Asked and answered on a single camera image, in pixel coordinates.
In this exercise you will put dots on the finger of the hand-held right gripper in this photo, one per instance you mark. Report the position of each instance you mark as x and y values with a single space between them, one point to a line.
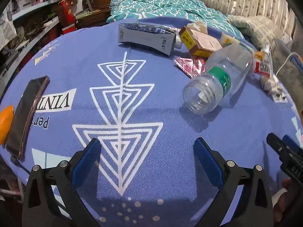
275 144
291 141

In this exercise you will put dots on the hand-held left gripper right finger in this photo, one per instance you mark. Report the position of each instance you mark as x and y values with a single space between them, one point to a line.
208 163

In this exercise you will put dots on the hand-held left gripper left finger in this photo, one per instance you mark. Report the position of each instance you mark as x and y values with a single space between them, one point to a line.
87 161

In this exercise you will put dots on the grey and blue patterned carton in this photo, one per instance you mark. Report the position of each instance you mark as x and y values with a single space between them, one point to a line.
142 36

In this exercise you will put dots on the person's right hand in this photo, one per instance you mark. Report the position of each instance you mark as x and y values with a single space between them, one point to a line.
285 203

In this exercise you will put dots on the blue printed bedsheet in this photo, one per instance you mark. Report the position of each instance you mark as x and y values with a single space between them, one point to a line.
165 134

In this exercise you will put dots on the crumpled white tissue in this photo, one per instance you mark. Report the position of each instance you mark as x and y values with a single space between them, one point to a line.
267 82

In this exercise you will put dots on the dark smartphone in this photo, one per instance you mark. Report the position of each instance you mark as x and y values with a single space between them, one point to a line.
23 118

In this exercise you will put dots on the clear snack wrapper red label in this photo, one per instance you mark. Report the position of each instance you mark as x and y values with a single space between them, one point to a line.
262 66

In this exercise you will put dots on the clear plastic bottle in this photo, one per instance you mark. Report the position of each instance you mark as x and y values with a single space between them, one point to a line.
213 82

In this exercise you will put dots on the orange round object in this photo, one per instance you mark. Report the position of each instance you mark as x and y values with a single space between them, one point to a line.
6 125

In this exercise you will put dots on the pink foil wrapper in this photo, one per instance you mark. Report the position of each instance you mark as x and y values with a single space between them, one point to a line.
189 66

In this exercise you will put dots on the white and yellow packet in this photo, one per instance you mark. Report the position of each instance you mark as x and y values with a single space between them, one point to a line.
230 41

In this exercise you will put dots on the grey knitted blanket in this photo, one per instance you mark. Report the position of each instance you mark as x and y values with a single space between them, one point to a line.
255 28

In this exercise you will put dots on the brown and pink small carton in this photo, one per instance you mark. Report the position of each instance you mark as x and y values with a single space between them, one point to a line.
201 42

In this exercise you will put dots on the grey storage shelf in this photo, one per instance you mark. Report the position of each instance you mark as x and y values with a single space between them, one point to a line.
35 37

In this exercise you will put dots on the crumpled white plastic piece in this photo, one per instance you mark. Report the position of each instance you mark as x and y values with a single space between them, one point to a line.
197 26

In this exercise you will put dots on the red gift box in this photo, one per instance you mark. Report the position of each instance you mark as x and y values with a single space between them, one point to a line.
67 16

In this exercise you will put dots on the teal patterned quilt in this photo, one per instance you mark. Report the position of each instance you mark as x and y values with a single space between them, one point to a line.
153 4

